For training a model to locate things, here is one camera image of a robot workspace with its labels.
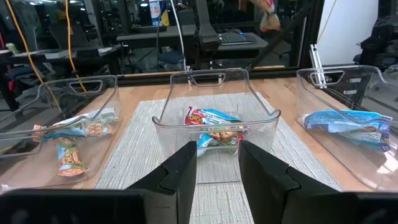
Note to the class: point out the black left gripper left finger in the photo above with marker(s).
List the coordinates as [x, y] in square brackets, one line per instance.
[174, 193]

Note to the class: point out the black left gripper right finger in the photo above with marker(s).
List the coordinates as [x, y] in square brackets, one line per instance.
[267, 193]

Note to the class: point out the orange Chewy granola bar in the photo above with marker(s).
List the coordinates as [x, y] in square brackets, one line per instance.
[96, 129]
[70, 158]

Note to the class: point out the oatmeal raisin granola bar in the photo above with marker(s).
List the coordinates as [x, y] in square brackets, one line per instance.
[335, 118]
[367, 137]

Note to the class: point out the clear plastic bin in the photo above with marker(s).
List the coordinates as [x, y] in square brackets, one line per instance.
[105, 93]
[248, 102]
[342, 93]

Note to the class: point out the blue office chair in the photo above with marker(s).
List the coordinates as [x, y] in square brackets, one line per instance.
[171, 59]

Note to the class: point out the black keyboard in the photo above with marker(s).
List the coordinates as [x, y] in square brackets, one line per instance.
[236, 38]

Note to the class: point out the grey desk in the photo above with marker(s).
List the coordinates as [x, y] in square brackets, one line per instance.
[149, 35]

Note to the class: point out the black desk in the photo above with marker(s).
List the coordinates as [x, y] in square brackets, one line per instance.
[77, 54]

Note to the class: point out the white blue wipes canister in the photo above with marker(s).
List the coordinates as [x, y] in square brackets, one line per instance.
[157, 14]

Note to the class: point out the black office chair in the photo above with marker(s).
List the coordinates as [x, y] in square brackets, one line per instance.
[379, 40]

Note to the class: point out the pale green canister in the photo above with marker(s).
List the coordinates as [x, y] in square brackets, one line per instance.
[12, 49]

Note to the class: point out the aluminium bracket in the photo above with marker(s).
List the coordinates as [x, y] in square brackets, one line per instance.
[315, 62]

